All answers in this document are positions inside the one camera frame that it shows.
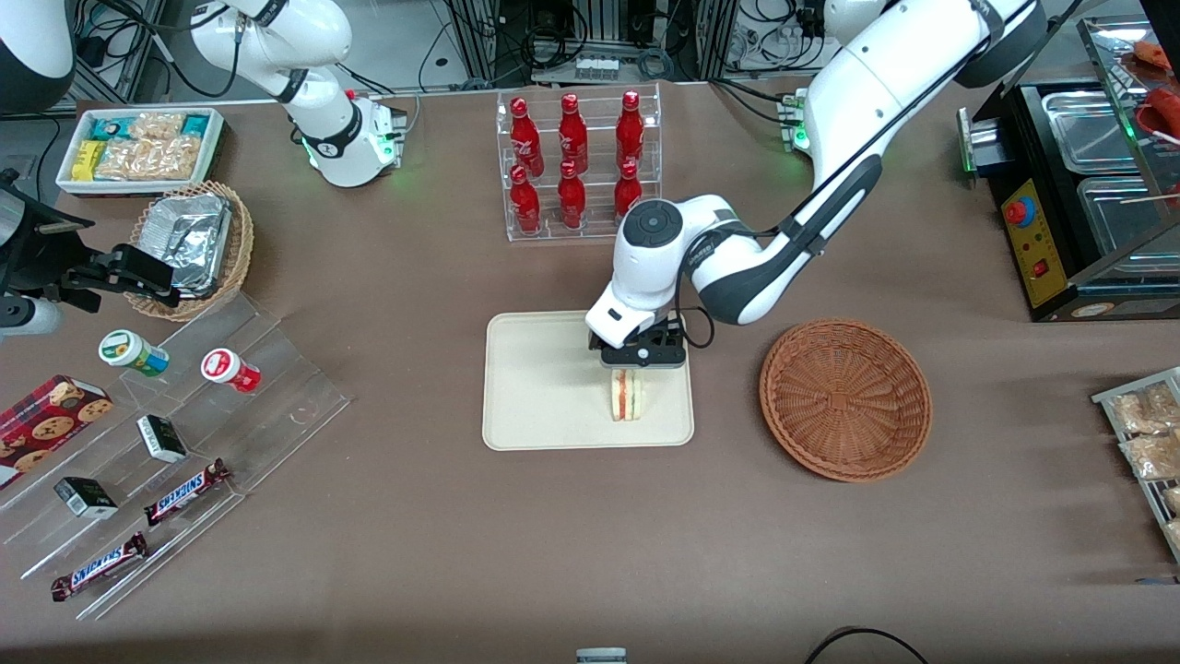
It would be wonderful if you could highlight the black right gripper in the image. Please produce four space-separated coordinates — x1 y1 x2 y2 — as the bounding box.
0 180 182 312

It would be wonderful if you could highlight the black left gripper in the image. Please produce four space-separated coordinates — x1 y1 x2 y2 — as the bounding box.
590 312 688 351

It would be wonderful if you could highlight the triangular sandwich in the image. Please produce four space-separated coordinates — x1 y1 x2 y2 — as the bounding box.
608 367 647 422

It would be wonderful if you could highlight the light tan wicker basket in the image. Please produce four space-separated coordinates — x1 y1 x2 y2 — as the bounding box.
123 180 255 322

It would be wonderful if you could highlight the cream rectangular tray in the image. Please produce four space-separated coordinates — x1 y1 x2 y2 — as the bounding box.
482 307 695 452

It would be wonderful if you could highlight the brown wicker basket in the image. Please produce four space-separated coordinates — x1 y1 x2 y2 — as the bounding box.
759 318 934 483

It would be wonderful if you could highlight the tray of packaged pastries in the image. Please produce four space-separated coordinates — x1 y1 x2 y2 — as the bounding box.
1091 366 1180 563

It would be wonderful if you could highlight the green lid cup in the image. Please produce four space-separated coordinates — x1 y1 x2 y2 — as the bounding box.
99 329 171 378

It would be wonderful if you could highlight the aluminium foil container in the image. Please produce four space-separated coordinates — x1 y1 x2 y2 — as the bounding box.
136 192 233 298

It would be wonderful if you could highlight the white plastic bin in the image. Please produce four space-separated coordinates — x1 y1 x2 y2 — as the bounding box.
55 107 225 196

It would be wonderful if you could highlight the clear cracker bag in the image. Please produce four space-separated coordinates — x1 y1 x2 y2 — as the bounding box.
127 112 187 145
95 136 201 182

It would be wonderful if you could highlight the red lid cup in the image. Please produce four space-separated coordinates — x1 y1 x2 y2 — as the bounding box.
201 348 262 395

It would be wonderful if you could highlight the red soda bottle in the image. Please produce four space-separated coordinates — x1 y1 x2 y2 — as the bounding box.
510 97 545 178
557 160 587 230
616 89 645 169
510 164 542 233
558 92 589 174
614 159 643 222

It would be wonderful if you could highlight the clear acrylic bottle rack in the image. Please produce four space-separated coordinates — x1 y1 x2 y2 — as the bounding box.
496 83 663 243

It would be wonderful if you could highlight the red cookie box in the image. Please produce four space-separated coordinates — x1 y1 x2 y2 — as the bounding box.
0 373 114 490

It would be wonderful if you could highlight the small black box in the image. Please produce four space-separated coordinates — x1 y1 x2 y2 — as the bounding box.
136 414 188 464
53 476 120 519

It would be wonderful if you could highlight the clear acrylic stepped display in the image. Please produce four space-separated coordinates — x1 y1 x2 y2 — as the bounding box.
0 290 351 621

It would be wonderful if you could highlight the Snickers bar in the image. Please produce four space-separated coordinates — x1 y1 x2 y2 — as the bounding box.
143 458 231 528
51 532 149 602

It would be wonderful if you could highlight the black food warmer appliance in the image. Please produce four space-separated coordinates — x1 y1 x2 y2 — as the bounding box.
959 14 1180 324

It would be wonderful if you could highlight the steel pan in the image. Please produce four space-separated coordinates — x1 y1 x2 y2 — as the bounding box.
1077 175 1180 257
1040 89 1142 176

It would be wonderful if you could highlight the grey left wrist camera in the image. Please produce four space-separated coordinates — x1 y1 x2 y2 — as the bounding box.
601 341 689 370

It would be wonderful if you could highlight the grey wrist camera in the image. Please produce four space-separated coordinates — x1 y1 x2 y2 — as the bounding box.
601 341 689 370
0 295 62 338

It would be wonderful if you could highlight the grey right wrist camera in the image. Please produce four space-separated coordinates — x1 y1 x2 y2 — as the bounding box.
0 295 62 338

